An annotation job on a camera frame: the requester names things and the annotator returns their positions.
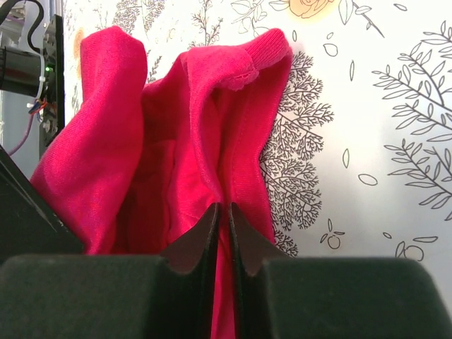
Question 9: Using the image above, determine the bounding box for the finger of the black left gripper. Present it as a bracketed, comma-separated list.
[0, 149, 84, 262]

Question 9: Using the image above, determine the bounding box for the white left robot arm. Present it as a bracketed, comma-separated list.
[1, 4, 83, 261]

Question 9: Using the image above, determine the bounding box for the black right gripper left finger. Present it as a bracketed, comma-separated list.
[1, 203, 220, 338]

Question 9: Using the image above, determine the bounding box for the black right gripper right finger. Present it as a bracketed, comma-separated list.
[229, 204, 451, 338]

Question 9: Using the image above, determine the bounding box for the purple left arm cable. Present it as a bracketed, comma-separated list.
[7, 112, 36, 156]

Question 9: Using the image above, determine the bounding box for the floral table mat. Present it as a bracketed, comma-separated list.
[59, 1, 451, 266]

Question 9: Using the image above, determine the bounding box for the magenta t shirt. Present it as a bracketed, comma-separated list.
[30, 25, 294, 339]

